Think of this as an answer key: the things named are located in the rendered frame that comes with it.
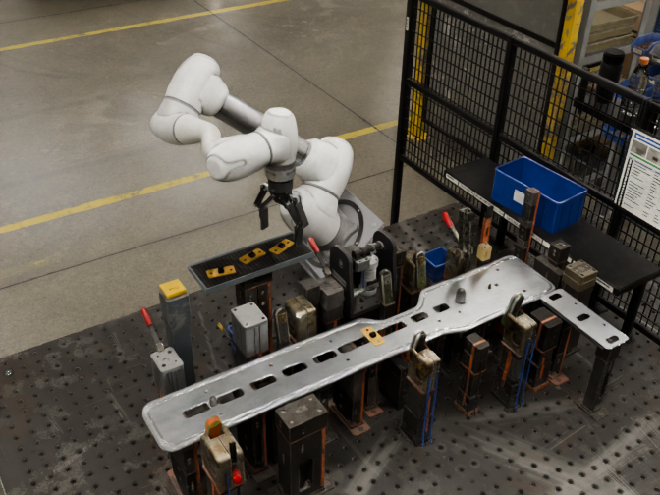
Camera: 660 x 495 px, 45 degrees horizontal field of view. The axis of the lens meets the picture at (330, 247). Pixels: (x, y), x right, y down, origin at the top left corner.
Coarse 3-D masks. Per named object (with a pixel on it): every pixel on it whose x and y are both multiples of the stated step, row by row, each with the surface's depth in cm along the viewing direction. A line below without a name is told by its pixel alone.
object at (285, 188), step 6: (270, 180) 233; (270, 186) 233; (276, 186) 232; (282, 186) 232; (288, 186) 233; (270, 192) 239; (276, 192) 237; (282, 192) 233; (288, 192) 234; (276, 198) 238; (288, 198) 235; (282, 204) 238
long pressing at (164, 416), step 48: (432, 288) 259; (480, 288) 260; (528, 288) 261; (336, 336) 240; (384, 336) 240; (432, 336) 241; (192, 384) 222; (240, 384) 222; (288, 384) 223; (192, 432) 208
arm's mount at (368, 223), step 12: (348, 192) 312; (348, 204) 309; (360, 204) 305; (348, 216) 307; (360, 216) 302; (372, 216) 299; (360, 228) 300; (372, 228) 297; (348, 240) 302; (360, 240) 298; (372, 240) 296; (312, 264) 308; (312, 276) 311; (324, 276) 302
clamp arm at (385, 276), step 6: (384, 270) 250; (378, 276) 251; (384, 276) 250; (390, 276) 251; (384, 282) 250; (390, 282) 251; (384, 288) 251; (390, 288) 253; (384, 294) 252; (390, 294) 254; (384, 300) 253; (390, 300) 254
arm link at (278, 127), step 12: (276, 108) 223; (264, 120) 221; (276, 120) 219; (288, 120) 220; (252, 132) 222; (264, 132) 220; (276, 132) 220; (288, 132) 221; (276, 144) 220; (288, 144) 223; (276, 156) 222; (288, 156) 225
